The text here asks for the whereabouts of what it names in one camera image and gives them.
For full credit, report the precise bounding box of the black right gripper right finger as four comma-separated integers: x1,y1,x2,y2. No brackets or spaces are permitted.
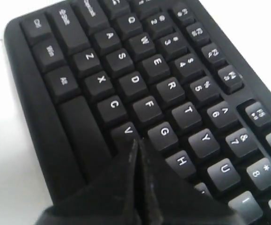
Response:
138,139,245,225

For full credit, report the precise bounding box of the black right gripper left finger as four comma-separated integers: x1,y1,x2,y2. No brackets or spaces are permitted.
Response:
36,139,141,225

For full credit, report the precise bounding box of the black acer keyboard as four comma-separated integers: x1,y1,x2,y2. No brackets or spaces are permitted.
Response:
4,0,271,225

